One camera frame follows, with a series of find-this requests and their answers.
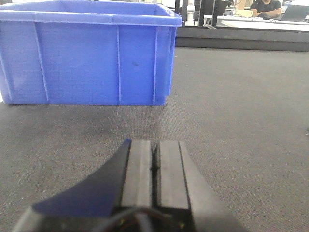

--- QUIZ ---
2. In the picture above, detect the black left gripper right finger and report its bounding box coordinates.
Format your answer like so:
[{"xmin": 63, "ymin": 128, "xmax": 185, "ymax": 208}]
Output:
[{"xmin": 153, "ymin": 140, "xmax": 248, "ymax": 232}]

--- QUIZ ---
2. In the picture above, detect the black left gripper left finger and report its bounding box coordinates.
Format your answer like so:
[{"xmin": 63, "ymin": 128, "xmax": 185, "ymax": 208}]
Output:
[{"xmin": 13, "ymin": 139, "xmax": 153, "ymax": 232}]

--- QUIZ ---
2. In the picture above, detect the dark conveyor belt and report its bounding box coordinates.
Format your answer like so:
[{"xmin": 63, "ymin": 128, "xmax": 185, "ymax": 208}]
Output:
[{"xmin": 0, "ymin": 26, "xmax": 309, "ymax": 232}]

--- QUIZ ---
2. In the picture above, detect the blue plastic crate on conveyor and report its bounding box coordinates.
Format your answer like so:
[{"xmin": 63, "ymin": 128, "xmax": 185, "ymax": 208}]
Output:
[{"xmin": 0, "ymin": 0, "xmax": 182, "ymax": 106}]

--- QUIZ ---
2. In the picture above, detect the white desk background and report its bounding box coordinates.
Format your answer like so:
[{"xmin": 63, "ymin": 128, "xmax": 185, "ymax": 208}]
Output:
[{"xmin": 217, "ymin": 16, "xmax": 309, "ymax": 32}]

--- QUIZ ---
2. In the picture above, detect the person in black shirt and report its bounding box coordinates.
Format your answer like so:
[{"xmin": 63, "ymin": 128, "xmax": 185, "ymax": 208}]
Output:
[{"xmin": 250, "ymin": 0, "xmax": 282, "ymax": 18}]

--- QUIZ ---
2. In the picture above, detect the grey laptop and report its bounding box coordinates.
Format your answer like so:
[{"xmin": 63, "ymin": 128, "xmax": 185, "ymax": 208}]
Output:
[{"xmin": 277, "ymin": 5, "xmax": 309, "ymax": 22}]

